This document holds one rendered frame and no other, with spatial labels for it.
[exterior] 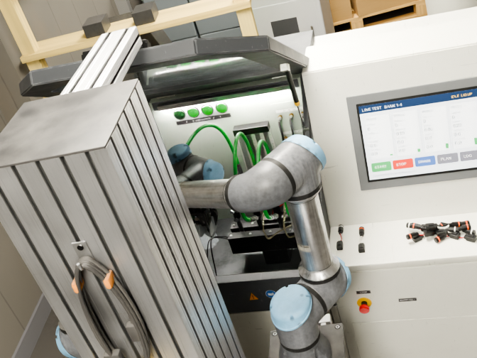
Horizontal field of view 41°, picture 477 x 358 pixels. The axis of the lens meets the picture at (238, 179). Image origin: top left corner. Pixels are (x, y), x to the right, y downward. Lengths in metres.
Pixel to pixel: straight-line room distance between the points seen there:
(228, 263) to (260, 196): 1.14
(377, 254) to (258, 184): 0.85
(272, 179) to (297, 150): 0.11
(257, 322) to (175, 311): 1.23
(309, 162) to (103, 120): 0.60
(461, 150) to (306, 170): 0.86
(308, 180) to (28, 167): 0.72
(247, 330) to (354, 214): 0.61
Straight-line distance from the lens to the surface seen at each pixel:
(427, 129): 2.24
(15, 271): 3.94
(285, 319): 1.71
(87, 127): 1.12
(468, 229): 2.27
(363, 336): 2.46
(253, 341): 2.55
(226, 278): 2.35
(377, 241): 2.29
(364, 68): 2.18
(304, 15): 5.05
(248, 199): 1.49
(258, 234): 2.44
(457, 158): 2.28
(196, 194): 1.66
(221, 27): 6.18
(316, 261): 1.72
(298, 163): 1.52
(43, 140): 1.14
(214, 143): 2.61
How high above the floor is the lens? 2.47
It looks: 32 degrees down
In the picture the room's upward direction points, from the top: 18 degrees counter-clockwise
